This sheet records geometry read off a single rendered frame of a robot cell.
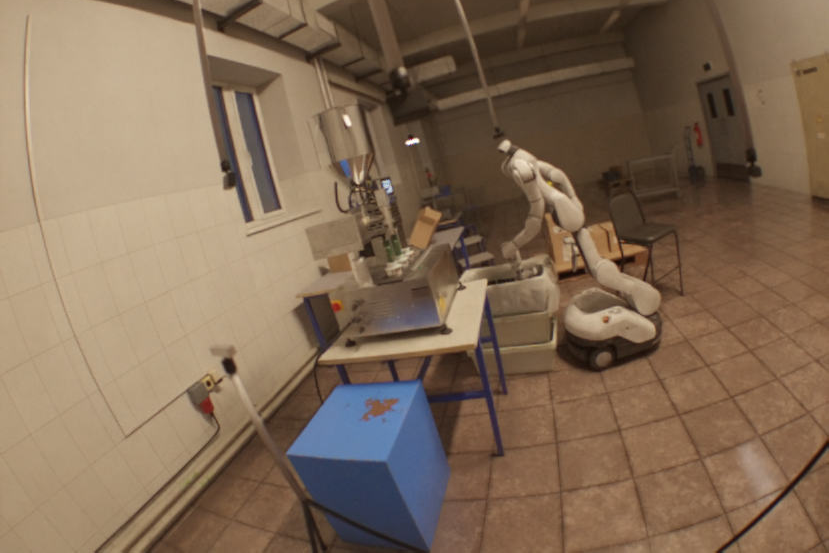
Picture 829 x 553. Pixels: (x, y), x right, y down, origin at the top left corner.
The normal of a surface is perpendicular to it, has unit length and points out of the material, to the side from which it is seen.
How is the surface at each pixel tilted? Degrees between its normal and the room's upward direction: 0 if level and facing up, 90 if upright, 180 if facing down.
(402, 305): 90
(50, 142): 90
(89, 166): 90
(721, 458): 0
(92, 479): 90
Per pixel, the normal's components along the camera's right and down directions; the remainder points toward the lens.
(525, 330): -0.34, 0.36
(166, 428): 0.94, -0.21
